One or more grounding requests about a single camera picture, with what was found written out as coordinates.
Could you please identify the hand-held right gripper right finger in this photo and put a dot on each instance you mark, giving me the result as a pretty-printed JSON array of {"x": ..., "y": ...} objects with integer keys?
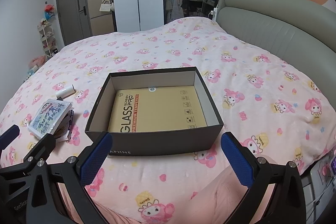
[{"x": 236, "y": 161}]

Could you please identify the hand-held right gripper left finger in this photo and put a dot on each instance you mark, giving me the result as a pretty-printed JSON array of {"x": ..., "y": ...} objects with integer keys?
[{"x": 95, "y": 158}]

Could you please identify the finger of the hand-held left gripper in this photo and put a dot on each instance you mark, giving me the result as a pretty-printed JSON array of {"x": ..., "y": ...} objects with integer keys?
[
  {"x": 9, "y": 134},
  {"x": 43, "y": 144}
]

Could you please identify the black cardboard box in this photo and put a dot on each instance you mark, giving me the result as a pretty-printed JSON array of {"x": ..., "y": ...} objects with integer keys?
[{"x": 162, "y": 142}]

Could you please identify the blue green cartoon packet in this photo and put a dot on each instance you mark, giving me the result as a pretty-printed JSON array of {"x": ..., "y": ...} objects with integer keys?
[{"x": 48, "y": 119}]

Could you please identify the white paper roll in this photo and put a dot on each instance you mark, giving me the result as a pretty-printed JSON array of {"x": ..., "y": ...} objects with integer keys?
[{"x": 65, "y": 91}]

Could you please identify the pink plush toy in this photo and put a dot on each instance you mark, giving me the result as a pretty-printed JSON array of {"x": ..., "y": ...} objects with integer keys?
[{"x": 36, "y": 62}]

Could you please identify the tan flat screen protector package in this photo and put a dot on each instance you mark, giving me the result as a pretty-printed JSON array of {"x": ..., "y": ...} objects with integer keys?
[{"x": 157, "y": 108}]

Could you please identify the white bedside cabinet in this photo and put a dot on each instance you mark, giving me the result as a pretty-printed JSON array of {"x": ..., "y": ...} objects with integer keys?
[{"x": 320, "y": 176}]

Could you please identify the white shelf rack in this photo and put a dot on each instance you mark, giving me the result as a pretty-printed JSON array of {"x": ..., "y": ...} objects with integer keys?
[{"x": 48, "y": 40}]

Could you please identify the pink printed blanket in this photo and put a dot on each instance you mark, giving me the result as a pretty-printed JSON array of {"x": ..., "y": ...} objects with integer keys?
[{"x": 236, "y": 56}]

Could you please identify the tan cabinet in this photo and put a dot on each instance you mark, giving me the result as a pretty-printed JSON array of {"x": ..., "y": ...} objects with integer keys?
[{"x": 101, "y": 22}]

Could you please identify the grey door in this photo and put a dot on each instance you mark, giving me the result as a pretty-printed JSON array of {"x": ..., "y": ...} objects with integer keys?
[{"x": 71, "y": 8}]

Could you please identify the grey padded bed headboard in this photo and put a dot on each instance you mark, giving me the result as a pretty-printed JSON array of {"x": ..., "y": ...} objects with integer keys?
[{"x": 275, "y": 19}]

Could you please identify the white power strip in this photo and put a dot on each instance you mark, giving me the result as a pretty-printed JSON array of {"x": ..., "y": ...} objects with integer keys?
[{"x": 214, "y": 13}]

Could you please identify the white handbag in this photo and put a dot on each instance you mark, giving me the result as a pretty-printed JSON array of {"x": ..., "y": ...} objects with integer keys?
[{"x": 105, "y": 6}]

